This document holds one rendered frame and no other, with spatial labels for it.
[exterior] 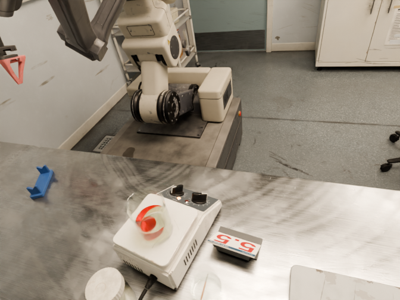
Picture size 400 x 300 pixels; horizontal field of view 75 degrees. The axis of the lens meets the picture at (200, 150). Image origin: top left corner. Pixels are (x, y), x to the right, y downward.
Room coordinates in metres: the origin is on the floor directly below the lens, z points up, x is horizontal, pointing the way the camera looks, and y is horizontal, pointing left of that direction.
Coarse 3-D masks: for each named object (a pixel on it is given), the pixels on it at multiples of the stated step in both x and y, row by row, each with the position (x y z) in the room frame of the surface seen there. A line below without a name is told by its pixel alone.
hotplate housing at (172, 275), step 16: (208, 208) 0.32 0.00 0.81; (208, 224) 0.31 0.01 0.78; (192, 240) 0.26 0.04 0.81; (128, 256) 0.25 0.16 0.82; (176, 256) 0.23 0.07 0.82; (192, 256) 0.25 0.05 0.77; (144, 272) 0.23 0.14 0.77; (160, 272) 0.21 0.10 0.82; (176, 272) 0.21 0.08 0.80; (176, 288) 0.20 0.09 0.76
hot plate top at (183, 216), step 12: (168, 204) 0.33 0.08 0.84; (180, 204) 0.32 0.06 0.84; (180, 216) 0.29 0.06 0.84; (192, 216) 0.29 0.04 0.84; (120, 228) 0.29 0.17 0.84; (132, 228) 0.29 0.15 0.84; (180, 228) 0.27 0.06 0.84; (120, 240) 0.27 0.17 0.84; (132, 240) 0.26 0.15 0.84; (168, 240) 0.25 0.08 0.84; (180, 240) 0.24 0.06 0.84; (132, 252) 0.24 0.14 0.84; (144, 252) 0.23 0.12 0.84; (156, 252) 0.23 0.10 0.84; (168, 252) 0.23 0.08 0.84; (156, 264) 0.21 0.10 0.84; (168, 264) 0.21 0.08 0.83
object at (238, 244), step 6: (222, 234) 0.29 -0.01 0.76; (216, 240) 0.26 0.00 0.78; (222, 240) 0.26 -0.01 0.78; (228, 240) 0.27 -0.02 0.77; (234, 240) 0.27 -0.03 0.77; (240, 240) 0.27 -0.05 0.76; (234, 246) 0.25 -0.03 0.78; (240, 246) 0.25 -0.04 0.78; (246, 246) 0.25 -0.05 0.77; (252, 246) 0.25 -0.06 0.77; (252, 252) 0.23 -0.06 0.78
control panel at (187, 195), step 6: (162, 192) 0.39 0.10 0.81; (168, 192) 0.39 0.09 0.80; (186, 192) 0.39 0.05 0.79; (192, 192) 0.39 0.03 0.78; (168, 198) 0.36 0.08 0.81; (174, 198) 0.36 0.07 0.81; (186, 198) 0.36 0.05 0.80; (210, 198) 0.37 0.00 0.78; (186, 204) 0.34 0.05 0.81; (192, 204) 0.34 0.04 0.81; (198, 204) 0.34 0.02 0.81; (204, 204) 0.34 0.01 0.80; (210, 204) 0.34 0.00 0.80; (204, 210) 0.32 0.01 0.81
